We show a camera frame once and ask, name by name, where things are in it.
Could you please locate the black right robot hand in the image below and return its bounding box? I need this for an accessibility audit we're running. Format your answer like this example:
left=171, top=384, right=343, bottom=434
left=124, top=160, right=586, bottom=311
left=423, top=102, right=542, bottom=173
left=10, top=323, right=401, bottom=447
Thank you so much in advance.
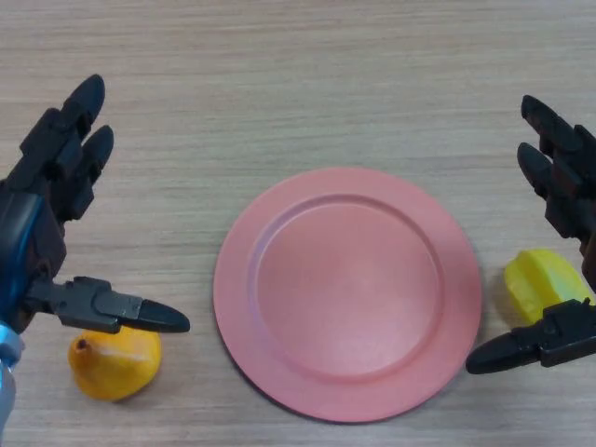
left=465, top=94, right=596, bottom=376

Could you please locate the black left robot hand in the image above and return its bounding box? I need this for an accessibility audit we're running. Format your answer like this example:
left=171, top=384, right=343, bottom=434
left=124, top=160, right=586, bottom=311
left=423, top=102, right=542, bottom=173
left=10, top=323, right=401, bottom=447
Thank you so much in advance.
left=0, top=74, right=191, bottom=335

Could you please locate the yellow starfruit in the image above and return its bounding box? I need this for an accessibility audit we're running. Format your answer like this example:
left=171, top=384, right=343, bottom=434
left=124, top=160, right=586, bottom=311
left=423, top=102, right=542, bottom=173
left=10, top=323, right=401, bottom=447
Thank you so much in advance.
left=504, top=249, right=596, bottom=327

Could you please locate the pink round plate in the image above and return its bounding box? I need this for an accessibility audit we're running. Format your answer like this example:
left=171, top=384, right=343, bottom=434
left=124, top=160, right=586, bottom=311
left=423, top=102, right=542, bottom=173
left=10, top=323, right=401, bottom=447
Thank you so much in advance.
left=212, top=167, right=483, bottom=424

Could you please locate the orange pear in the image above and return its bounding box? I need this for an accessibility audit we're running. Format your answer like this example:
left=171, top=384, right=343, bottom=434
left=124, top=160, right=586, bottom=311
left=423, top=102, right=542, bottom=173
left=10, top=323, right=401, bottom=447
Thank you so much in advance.
left=67, top=324, right=163, bottom=402

